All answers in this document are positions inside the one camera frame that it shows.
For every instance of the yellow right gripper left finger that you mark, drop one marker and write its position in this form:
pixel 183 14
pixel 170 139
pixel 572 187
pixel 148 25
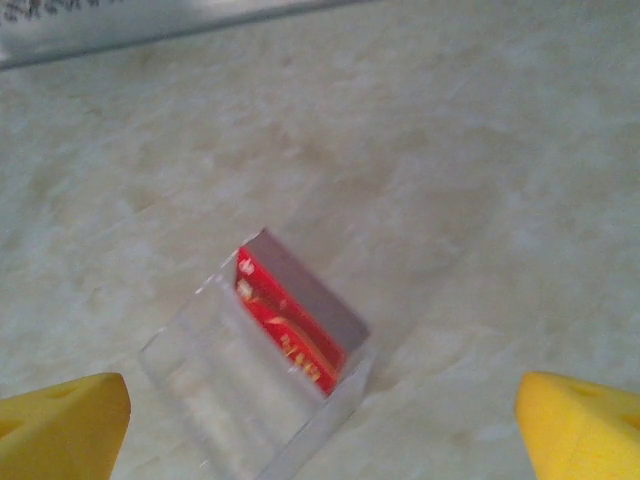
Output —
pixel 55 430

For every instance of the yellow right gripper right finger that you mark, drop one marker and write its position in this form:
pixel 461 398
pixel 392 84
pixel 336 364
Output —
pixel 580 430

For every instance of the clear acrylic card stand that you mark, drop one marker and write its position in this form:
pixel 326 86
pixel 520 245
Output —
pixel 225 390

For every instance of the stack of red credit cards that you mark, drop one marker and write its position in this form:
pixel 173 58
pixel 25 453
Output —
pixel 300 320

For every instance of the aluminium frame rail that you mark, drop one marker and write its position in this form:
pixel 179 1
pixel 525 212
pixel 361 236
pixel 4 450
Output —
pixel 125 30

